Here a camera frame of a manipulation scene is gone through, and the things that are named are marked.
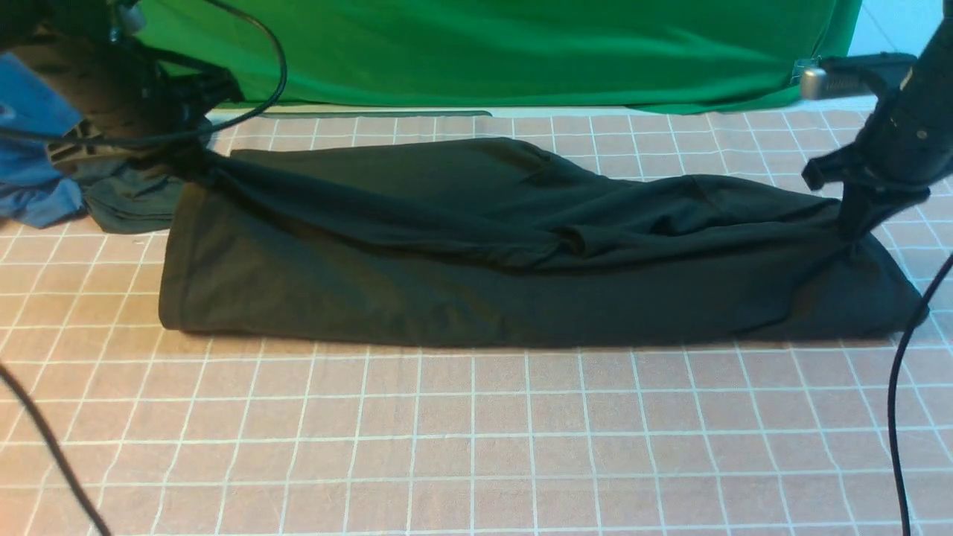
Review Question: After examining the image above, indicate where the dark gray long-sleeve shirt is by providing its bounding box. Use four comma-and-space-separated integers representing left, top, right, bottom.
158, 137, 925, 348

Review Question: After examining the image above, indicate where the pink grid tablecloth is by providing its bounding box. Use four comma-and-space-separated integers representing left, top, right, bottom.
1, 103, 952, 535

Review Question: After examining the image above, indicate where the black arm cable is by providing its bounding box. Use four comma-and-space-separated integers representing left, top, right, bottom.
0, 0, 289, 536
886, 253, 953, 536

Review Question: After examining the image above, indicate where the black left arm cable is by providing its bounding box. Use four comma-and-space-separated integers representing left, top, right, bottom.
0, 0, 289, 536

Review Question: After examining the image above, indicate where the dark teal crumpled garment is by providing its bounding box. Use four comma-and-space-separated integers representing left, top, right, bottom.
72, 162, 186, 235

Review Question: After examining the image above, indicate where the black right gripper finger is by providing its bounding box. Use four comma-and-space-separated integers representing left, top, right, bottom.
799, 52, 917, 101
838, 185, 931, 240

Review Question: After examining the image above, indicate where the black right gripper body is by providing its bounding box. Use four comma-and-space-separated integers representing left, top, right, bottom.
801, 15, 952, 191

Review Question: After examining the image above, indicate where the blue crumpled garment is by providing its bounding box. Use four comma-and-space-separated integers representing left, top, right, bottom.
1, 54, 85, 229

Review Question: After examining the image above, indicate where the green backdrop cloth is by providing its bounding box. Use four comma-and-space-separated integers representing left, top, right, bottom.
134, 0, 863, 115

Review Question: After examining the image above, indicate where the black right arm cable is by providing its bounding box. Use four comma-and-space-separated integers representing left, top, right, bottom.
886, 253, 953, 536

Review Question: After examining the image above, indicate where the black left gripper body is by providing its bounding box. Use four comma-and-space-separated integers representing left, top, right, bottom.
12, 33, 243, 176

